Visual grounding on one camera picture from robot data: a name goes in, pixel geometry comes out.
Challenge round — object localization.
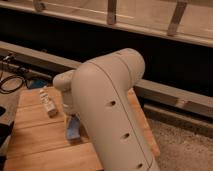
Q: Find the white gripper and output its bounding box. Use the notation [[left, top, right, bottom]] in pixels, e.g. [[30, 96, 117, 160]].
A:
[[62, 101, 76, 128]]

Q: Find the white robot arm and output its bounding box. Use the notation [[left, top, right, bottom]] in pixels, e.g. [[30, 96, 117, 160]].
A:
[[53, 48, 160, 171]]

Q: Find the small white bottle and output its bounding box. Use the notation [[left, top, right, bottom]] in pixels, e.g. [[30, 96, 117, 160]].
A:
[[39, 88, 58, 117]]

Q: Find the blue object on floor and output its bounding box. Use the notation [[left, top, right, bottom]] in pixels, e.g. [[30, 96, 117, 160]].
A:
[[29, 79, 48, 89]]

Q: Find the dark object at left edge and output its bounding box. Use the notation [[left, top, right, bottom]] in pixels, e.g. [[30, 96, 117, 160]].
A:
[[0, 105, 16, 171]]

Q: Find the black cable loop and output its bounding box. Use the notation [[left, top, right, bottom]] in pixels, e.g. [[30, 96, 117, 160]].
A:
[[0, 74, 26, 95]]

